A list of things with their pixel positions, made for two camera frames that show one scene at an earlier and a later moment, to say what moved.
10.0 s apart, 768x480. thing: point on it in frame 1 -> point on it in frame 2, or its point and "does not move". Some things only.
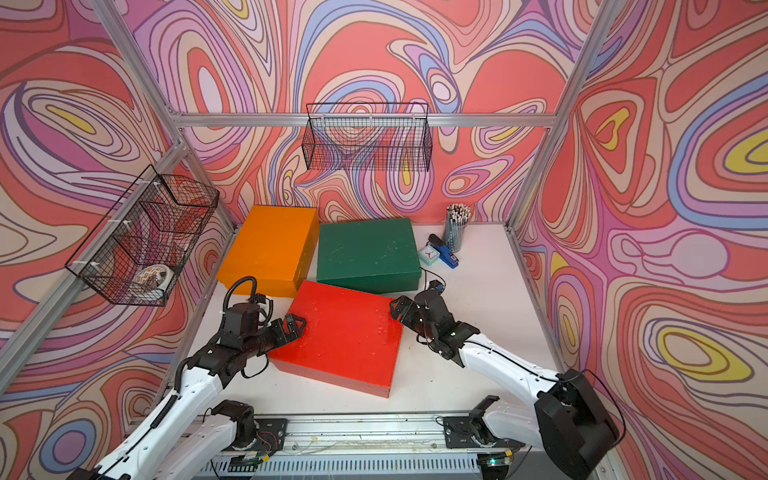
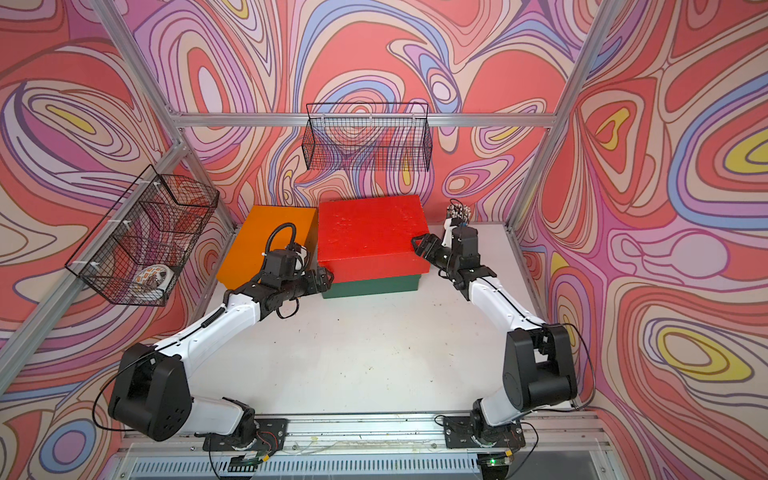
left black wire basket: (141, 245) does not move
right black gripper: (402, 301) -> (426, 240)
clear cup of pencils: (457, 216) does not move
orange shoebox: (276, 246) does not move
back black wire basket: (340, 136) does not move
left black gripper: (294, 333) -> (314, 287)
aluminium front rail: (392, 447) does not move
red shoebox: (350, 338) -> (360, 239)
